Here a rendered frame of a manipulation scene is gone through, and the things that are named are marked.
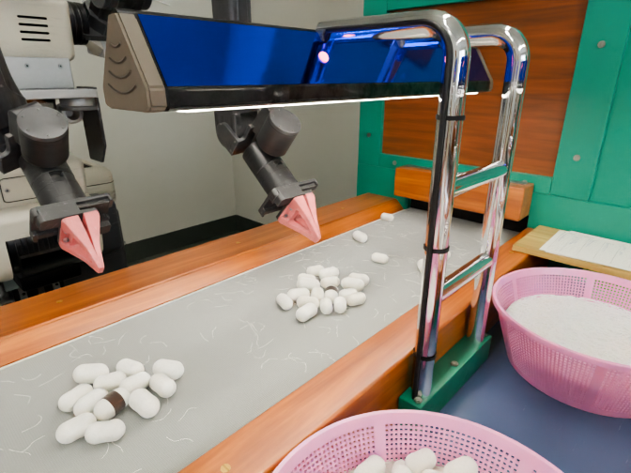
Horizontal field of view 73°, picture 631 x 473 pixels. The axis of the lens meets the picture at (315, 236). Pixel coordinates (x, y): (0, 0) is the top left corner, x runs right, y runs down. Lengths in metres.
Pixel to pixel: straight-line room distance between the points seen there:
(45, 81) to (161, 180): 1.80
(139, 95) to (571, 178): 0.81
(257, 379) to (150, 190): 2.34
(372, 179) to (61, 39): 0.78
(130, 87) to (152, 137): 2.39
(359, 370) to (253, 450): 0.15
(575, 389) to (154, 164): 2.50
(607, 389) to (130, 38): 0.60
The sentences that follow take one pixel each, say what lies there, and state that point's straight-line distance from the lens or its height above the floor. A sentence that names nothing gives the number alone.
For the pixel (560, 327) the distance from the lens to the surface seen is 0.70.
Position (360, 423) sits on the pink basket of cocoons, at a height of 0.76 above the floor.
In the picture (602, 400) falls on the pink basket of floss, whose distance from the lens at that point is 0.64.
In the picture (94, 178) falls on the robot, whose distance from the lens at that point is 1.41.
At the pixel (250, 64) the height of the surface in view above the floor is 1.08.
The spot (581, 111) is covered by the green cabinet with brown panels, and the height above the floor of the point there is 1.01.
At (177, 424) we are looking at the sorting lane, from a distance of 0.48.
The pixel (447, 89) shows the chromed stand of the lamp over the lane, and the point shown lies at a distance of 0.41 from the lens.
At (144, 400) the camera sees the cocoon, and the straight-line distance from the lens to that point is 0.49.
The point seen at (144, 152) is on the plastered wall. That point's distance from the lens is 2.74.
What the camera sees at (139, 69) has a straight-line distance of 0.35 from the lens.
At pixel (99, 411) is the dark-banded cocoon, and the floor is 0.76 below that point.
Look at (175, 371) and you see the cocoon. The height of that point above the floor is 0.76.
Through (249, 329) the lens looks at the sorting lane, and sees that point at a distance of 0.60.
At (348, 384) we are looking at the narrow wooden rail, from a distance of 0.47.
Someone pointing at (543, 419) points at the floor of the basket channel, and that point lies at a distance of 0.63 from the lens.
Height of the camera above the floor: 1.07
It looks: 21 degrees down
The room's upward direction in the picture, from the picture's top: straight up
